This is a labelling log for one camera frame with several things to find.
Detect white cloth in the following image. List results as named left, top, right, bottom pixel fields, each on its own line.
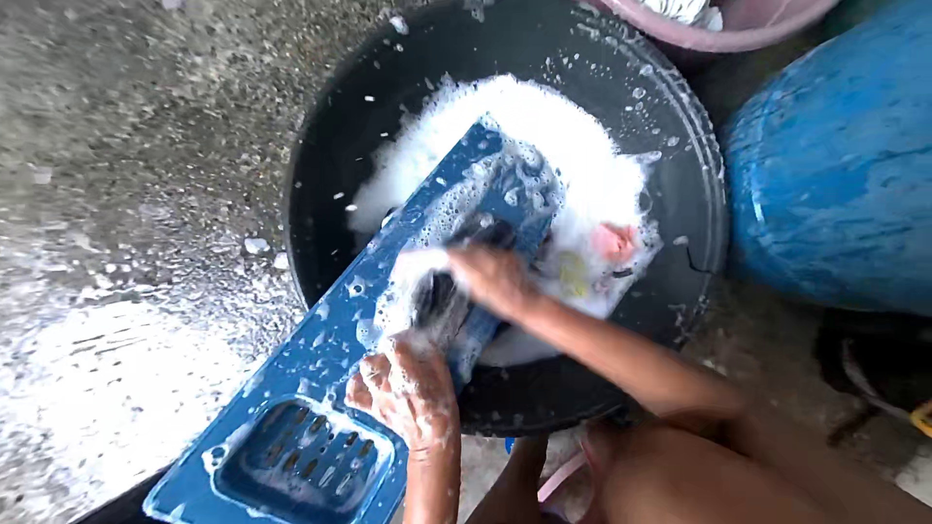
left=639, top=0, right=725, bottom=32

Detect person's left forearm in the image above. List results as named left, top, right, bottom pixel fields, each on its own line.
left=402, top=442, right=463, bottom=524

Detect pink plastic basin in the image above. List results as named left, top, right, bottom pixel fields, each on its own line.
left=588, top=0, right=842, bottom=54

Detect dark gray wet garment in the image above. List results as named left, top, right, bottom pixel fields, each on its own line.
left=411, top=218, right=516, bottom=350

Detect large black round tub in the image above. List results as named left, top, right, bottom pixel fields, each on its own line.
left=283, top=0, right=729, bottom=438

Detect yellow wet cloth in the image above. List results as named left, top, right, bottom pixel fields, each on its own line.
left=558, top=251, right=589, bottom=299

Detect pink wet cloth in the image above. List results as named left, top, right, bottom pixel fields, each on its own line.
left=591, top=223, right=639, bottom=264

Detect blue plastic barrel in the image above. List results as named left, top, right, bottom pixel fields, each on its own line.
left=724, top=0, right=932, bottom=317

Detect person's right hand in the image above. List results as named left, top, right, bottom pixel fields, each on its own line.
left=399, top=244, right=541, bottom=324

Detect person's legs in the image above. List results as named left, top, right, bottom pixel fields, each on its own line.
left=465, top=416, right=856, bottom=524

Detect person's left hand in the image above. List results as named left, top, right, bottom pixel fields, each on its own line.
left=344, top=332, right=461, bottom=454

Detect person's right forearm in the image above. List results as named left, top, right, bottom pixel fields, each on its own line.
left=516, top=293, right=751, bottom=438

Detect blue plastic washboard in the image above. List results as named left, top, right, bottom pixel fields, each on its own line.
left=143, top=116, right=560, bottom=524

